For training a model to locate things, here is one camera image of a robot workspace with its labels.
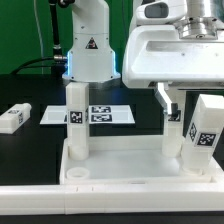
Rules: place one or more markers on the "fiducial marker sheet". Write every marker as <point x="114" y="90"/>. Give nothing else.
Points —
<point x="98" y="114"/>

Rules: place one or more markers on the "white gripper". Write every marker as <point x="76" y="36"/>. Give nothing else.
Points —
<point x="155" y="53"/>

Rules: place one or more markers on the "white L-shaped obstacle fence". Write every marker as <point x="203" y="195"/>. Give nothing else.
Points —
<point x="183" y="193"/>

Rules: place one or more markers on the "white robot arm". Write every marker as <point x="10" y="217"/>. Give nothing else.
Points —
<point x="91" y="58"/>

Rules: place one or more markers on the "white desk top tray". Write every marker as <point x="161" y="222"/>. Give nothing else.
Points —
<point x="130" y="160"/>

